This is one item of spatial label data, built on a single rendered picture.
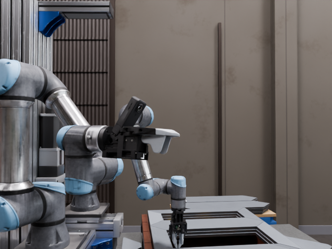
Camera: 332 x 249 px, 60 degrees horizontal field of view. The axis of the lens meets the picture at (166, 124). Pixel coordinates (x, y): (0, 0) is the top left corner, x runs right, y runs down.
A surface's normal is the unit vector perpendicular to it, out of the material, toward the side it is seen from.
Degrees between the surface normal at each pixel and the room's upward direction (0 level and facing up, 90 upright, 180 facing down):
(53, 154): 90
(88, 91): 90
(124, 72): 90
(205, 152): 90
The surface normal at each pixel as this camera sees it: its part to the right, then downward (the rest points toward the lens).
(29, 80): 0.91, 0.00
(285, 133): 0.00, -0.02
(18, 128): 0.58, -0.01
